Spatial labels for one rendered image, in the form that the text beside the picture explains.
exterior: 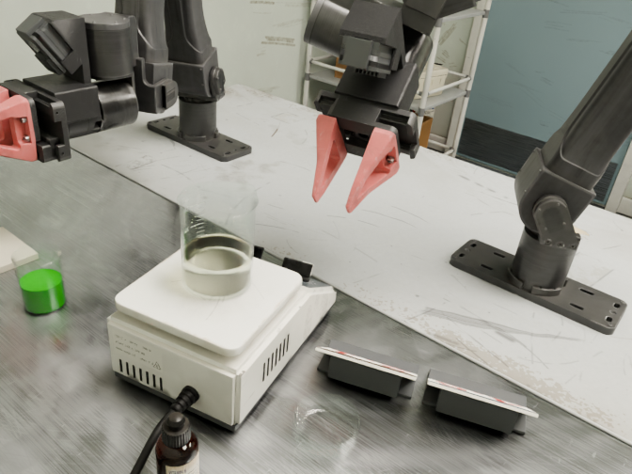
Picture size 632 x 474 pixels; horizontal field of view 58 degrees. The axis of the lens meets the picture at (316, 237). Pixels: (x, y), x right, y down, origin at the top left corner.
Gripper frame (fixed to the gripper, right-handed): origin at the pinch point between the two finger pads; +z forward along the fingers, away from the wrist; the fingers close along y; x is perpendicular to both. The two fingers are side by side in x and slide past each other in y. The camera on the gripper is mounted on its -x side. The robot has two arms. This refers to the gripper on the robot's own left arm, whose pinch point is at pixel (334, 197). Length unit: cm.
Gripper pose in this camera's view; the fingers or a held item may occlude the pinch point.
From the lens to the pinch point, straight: 55.0
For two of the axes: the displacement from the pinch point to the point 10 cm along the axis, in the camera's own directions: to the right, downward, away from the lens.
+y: 8.9, 3.1, -3.3
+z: -4.0, 8.7, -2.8
